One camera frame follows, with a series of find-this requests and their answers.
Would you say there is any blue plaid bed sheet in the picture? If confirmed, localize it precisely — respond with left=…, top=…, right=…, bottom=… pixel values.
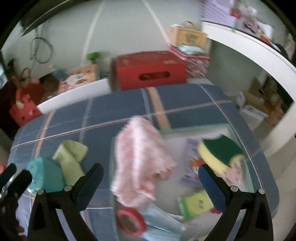
left=9, top=84, right=279, bottom=240

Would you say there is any green wet wipes pack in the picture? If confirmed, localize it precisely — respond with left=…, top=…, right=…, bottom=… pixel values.
left=178, top=190, right=214, bottom=220

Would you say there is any orange illustrated toy box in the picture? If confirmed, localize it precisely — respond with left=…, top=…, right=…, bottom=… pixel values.
left=57, top=64, right=98, bottom=94

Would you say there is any black cable on wall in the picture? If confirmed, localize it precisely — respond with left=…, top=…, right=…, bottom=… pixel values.
left=30, top=36, right=54, bottom=64

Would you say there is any white desk edge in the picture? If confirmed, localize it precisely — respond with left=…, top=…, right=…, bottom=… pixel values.
left=202, top=22, right=295, bottom=156

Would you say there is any light blue plastic bag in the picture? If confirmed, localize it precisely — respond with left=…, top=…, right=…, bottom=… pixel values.
left=140, top=210, right=186, bottom=240

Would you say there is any purple cartoon tissue pack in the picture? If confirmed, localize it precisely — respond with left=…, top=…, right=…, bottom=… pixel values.
left=180, top=138, right=205, bottom=189

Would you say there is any red cardboard box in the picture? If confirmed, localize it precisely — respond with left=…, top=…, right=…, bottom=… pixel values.
left=109, top=51, right=187, bottom=91

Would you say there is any red patterned gift box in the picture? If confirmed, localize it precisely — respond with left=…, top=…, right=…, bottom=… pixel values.
left=170, top=46, right=211, bottom=78

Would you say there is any red felt handbag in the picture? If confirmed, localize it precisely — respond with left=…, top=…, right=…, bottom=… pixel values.
left=9, top=79, right=45, bottom=126

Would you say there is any yellow gift box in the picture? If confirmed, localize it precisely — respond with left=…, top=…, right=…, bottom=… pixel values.
left=169, top=21, right=207, bottom=48

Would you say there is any white tray with mint rim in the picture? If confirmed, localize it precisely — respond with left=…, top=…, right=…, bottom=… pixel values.
left=109, top=123, right=263, bottom=241

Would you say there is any white foam board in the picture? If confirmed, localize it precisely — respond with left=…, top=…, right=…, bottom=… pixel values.
left=37, top=78, right=111, bottom=114

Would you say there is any light green cloth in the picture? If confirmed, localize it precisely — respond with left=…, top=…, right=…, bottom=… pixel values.
left=52, top=140, right=88, bottom=186

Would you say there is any green yellow scouring sponge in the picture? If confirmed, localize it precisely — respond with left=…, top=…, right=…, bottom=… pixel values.
left=197, top=135, right=244, bottom=174

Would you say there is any pink white wavy cloth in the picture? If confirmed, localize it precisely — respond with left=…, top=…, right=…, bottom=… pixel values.
left=111, top=115, right=177, bottom=209

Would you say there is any pink fuzzy scrunchie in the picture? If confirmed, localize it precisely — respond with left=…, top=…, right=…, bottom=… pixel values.
left=223, top=161, right=244, bottom=186

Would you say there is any red tape roll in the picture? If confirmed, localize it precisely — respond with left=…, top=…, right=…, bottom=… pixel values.
left=115, top=207, right=147, bottom=237

